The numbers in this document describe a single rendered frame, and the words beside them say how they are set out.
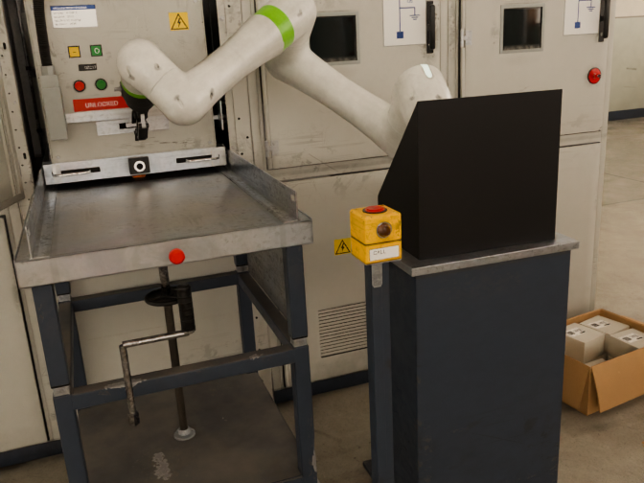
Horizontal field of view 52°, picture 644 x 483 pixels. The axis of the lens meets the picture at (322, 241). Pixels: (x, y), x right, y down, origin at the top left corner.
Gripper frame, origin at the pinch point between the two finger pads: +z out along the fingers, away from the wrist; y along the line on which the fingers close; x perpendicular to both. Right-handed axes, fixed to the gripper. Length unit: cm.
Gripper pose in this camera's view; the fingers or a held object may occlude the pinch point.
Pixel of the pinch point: (138, 126)
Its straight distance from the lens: 194.5
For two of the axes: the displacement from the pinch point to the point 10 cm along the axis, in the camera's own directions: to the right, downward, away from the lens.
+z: -2.7, 2.5, 9.3
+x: 9.4, -1.5, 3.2
